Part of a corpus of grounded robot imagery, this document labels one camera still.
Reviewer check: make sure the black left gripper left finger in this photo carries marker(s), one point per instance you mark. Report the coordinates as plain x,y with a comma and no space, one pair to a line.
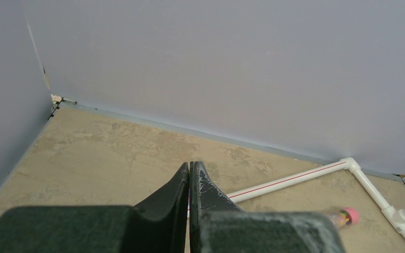
156,224

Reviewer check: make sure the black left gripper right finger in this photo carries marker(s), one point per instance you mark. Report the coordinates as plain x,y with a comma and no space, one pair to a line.
217,224

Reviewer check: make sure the pink capped small bottle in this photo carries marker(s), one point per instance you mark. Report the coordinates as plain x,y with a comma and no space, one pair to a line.
344,217

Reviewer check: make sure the white PVC pipe frame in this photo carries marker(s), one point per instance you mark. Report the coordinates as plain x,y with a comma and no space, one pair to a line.
300,186

